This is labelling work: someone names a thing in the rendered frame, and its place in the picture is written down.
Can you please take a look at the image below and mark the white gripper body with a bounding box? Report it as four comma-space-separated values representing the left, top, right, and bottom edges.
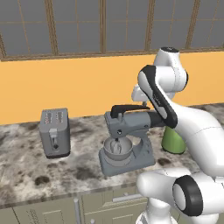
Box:
130, 83, 151, 103

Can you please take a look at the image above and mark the grey two-slot toaster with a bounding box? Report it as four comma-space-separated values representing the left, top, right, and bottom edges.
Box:
38, 108, 72, 159

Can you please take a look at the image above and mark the grey stand mixer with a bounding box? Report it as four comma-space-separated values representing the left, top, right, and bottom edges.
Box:
98, 104, 168, 178

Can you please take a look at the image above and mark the green bottle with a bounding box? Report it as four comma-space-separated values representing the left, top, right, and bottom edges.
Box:
161, 125, 187, 155

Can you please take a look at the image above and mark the wooden framed window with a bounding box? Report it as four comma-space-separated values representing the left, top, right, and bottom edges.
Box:
0, 0, 224, 62

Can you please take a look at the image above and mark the beige drawer front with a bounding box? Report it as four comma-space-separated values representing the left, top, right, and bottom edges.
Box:
80, 185, 147, 212

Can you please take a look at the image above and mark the silver drawer handle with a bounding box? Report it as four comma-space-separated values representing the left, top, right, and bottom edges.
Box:
111, 192, 145, 204

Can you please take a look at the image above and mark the silver cupboard door handle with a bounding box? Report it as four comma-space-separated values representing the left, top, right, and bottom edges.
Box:
73, 198, 82, 224

